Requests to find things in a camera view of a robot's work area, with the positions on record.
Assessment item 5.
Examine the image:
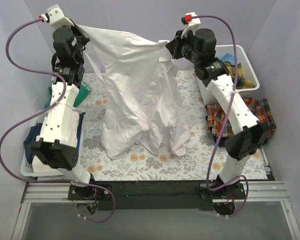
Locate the white plastic bin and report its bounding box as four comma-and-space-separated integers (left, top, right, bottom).
197, 44, 260, 104

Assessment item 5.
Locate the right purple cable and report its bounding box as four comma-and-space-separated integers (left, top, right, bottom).
195, 15, 249, 217

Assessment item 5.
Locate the yellow plaid shirt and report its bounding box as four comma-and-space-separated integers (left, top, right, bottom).
224, 61, 256, 90

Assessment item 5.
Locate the aluminium frame rail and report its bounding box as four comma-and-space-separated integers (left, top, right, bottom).
21, 181, 291, 203

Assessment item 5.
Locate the purple cable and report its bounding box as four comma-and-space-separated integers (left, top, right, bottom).
195, 15, 249, 217
0, 19, 116, 224

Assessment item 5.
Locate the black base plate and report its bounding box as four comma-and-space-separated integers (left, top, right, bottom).
67, 180, 246, 211

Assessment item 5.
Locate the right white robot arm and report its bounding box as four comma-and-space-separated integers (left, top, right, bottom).
166, 13, 270, 199

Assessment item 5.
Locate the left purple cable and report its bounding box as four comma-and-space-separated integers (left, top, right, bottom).
0, 19, 116, 224

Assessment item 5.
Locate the white long sleeve shirt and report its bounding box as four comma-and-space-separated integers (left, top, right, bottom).
80, 25, 191, 159

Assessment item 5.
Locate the red plaid shirt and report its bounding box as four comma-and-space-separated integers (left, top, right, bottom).
205, 97, 277, 147

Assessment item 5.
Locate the blue shirt in bin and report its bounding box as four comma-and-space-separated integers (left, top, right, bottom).
220, 53, 239, 65

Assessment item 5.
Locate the floral table cloth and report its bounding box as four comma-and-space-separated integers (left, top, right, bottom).
74, 68, 269, 181

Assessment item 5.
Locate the white laundry basket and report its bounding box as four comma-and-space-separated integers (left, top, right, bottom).
20, 108, 86, 178

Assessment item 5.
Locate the dark blue garment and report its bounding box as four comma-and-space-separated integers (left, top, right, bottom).
23, 123, 42, 164

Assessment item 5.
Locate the green shirt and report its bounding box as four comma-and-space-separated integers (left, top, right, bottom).
44, 80, 91, 109

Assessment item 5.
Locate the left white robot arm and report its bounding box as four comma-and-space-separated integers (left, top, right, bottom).
30, 4, 97, 200

